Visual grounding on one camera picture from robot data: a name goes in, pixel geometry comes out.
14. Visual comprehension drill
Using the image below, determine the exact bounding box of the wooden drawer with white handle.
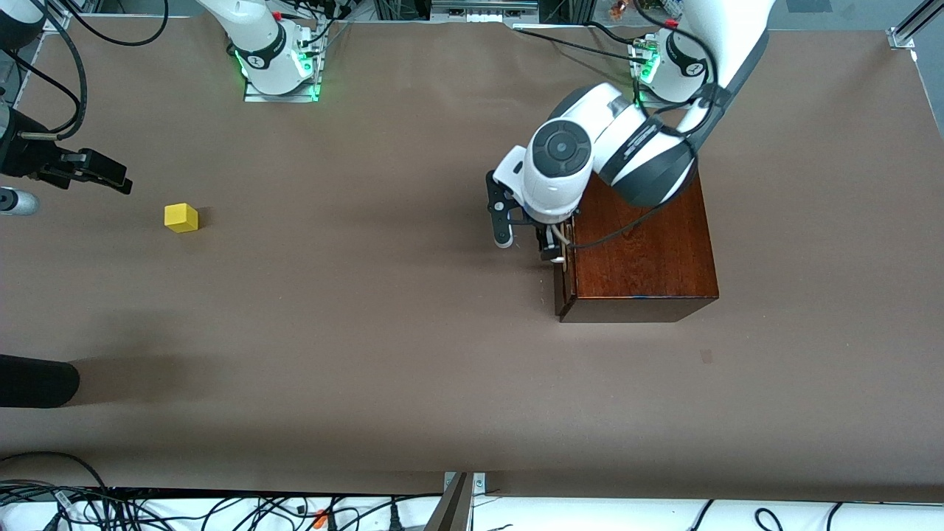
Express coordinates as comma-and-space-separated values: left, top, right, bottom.
549, 221, 577, 296

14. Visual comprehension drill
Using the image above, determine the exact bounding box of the yellow cube block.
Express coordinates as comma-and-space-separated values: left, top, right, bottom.
164, 203, 200, 234

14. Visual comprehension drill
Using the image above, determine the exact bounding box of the dark wooden cabinet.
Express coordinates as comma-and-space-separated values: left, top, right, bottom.
553, 133, 720, 324

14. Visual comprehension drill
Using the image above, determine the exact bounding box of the white power strip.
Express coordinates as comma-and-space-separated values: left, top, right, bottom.
431, 0, 539, 24

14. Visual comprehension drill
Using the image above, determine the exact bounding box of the black ribbed cylinder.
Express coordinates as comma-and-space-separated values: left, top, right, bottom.
0, 354, 80, 409

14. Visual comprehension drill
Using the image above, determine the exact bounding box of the left arm black wrist cable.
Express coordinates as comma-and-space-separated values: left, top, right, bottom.
574, 0, 731, 250

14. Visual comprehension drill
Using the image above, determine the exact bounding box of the arm black wrist cable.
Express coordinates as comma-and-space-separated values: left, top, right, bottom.
22, 15, 91, 141
574, 0, 731, 250

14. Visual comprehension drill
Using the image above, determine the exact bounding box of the right arm black wrist cable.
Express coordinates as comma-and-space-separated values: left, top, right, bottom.
22, 15, 91, 141

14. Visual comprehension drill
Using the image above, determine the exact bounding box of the black cable on table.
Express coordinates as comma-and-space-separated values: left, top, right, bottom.
513, 22, 642, 63

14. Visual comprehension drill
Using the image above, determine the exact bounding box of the black looping arm cable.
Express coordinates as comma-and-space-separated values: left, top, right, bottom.
72, 0, 170, 46

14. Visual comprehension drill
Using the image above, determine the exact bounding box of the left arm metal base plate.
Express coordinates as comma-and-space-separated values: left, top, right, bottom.
631, 35, 712, 110

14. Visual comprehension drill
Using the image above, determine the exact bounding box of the aluminium frame corner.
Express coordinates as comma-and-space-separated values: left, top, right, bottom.
41, 0, 100, 34
887, 0, 944, 51

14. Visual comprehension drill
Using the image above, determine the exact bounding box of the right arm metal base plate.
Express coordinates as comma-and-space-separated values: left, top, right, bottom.
243, 21, 323, 103

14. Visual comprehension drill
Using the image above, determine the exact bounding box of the dark slanted metal post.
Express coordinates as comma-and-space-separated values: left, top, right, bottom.
424, 472, 474, 531

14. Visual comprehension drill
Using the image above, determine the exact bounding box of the black arched cable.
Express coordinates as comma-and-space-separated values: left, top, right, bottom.
0, 451, 111, 491

